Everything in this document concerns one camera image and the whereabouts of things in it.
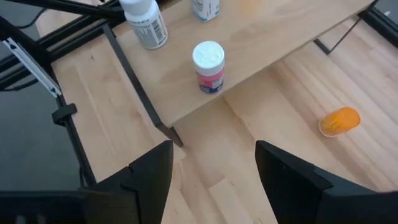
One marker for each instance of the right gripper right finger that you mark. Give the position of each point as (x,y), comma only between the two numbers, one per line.
(289,186)

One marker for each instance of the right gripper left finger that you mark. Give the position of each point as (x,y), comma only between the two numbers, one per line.
(149,186)

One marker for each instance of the small amber pill bottle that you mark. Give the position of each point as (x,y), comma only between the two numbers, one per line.
(339,122)

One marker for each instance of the pink medicine bottle white cap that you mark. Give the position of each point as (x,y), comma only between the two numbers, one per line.
(209,67)

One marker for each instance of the white bottle barcode label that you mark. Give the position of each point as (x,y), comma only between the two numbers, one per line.
(146,25)

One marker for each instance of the white bottle blue-striped label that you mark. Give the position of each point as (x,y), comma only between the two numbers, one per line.
(205,9)

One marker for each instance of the wooden tray board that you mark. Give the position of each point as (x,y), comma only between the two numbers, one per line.
(248,46)

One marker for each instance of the silver aluminium bar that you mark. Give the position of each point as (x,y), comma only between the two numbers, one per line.
(34,67)

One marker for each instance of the black aluminium table frame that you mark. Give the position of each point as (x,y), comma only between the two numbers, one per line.
(34,46)

